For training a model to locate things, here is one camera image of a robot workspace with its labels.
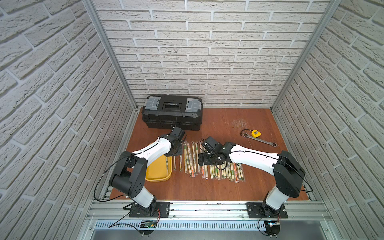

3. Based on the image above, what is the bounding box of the chopsticks pair fifteenth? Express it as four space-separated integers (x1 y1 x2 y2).
179 155 183 172

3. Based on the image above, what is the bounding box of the chopsticks pair fourteenth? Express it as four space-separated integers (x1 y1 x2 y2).
183 143 189 174

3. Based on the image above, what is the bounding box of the chopsticks pair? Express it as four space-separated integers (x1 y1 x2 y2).
215 166 221 180
228 163 235 182
199 141 208 179
208 165 214 179
211 166 217 179
220 165 227 179
237 163 245 182
225 163 231 180
233 163 239 183

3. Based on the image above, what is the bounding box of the chopsticks pair twelfth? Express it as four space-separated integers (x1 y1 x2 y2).
192 142 199 176

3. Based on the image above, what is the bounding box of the chopsticks pair thirteenth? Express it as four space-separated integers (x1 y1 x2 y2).
187 143 195 177

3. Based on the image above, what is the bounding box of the yellow plastic storage box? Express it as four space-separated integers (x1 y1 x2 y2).
146 155 173 183

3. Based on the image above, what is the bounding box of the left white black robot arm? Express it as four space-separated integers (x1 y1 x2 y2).
109 133 185 215

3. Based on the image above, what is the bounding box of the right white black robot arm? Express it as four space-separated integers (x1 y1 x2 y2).
198 139 306 218

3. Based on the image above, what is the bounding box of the wrapped chopsticks pile in box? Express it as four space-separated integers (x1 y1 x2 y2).
166 157 169 176

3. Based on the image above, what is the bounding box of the silver metal wrench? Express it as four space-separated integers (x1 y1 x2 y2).
242 133 277 148

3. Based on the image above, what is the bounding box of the black plastic toolbox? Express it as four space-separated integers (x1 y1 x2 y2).
142 95 203 131

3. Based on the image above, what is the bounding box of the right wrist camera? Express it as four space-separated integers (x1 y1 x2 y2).
203 137 223 153

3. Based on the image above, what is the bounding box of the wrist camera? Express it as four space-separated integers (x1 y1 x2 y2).
203 137 223 153
170 127 185 142

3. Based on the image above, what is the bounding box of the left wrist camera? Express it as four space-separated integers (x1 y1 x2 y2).
170 127 185 142

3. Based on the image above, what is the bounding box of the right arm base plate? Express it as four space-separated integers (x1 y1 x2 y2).
246 202 288 219

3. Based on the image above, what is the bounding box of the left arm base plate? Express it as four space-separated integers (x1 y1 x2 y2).
129 202 171 218

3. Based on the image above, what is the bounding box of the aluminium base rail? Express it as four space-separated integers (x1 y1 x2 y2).
86 200 332 233

